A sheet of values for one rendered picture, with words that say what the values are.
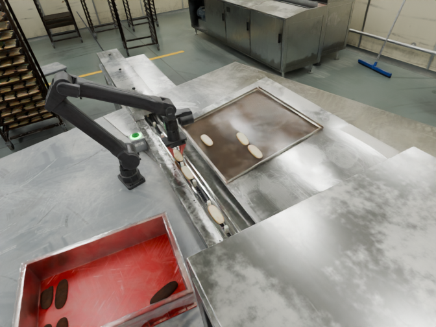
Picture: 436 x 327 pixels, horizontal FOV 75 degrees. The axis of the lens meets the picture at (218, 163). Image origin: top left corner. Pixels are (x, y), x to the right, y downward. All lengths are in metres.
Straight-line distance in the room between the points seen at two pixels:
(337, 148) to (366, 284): 0.84
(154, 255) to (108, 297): 0.19
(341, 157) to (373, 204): 0.66
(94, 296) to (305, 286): 0.76
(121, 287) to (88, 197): 0.49
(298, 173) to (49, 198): 1.07
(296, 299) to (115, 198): 1.01
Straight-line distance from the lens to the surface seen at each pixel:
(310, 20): 4.03
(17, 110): 3.63
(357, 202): 0.55
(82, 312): 1.05
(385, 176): 0.62
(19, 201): 1.55
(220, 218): 1.07
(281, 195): 1.08
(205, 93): 1.99
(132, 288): 1.03
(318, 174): 1.14
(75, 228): 1.27
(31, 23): 8.18
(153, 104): 1.17
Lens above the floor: 1.69
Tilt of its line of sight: 40 degrees down
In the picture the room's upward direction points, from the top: 6 degrees counter-clockwise
